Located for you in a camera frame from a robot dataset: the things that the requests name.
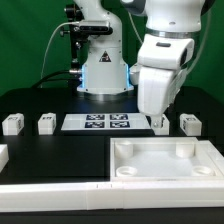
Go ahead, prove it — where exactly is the white left fence piece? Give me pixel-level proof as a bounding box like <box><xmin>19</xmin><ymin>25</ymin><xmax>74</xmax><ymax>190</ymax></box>
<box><xmin>0</xmin><ymin>144</ymin><xmax>9</xmax><ymax>172</ymax></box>

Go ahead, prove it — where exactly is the white marker plate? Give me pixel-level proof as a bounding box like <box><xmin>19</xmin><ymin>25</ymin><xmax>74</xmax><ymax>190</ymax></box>
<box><xmin>62</xmin><ymin>113</ymin><xmax>150</xmax><ymax>131</ymax></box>

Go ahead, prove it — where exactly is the white square tabletop part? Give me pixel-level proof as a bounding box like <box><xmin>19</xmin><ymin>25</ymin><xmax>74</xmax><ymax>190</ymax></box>
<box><xmin>110</xmin><ymin>137</ymin><xmax>224</xmax><ymax>182</ymax></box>

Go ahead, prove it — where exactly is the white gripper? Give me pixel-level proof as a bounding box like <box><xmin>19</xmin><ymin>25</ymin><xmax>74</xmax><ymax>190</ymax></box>
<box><xmin>137</xmin><ymin>34</ymin><xmax>195</xmax><ymax>128</ymax></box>

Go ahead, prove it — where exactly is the white front fence wall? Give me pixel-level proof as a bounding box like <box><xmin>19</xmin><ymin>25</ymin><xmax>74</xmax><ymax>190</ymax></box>
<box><xmin>0</xmin><ymin>180</ymin><xmax>224</xmax><ymax>213</ymax></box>

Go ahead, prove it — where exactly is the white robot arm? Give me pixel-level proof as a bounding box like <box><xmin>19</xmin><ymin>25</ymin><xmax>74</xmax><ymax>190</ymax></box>
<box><xmin>73</xmin><ymin>0</ymin><xmax>215</xmax><ymax>129</ymax></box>

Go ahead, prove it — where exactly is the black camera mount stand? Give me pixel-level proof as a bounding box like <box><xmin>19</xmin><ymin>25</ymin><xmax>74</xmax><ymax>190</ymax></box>
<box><xmin>60</xmin><ymin>3</ymin><xmax>84</xmax><ymax>90</ymax></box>

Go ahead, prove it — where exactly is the white cable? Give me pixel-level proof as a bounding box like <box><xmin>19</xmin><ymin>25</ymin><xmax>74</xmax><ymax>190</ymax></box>
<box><xmin>40</xmin><ymin>21</ymin><xmax>80</xmax><ymax>81</ymax></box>

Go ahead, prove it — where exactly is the black cable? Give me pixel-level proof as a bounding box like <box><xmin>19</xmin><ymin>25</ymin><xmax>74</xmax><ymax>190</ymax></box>
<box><xmin>31</xmin><ymin>70</ymin><xmax>81</xmax><ymax>89</ymax></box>

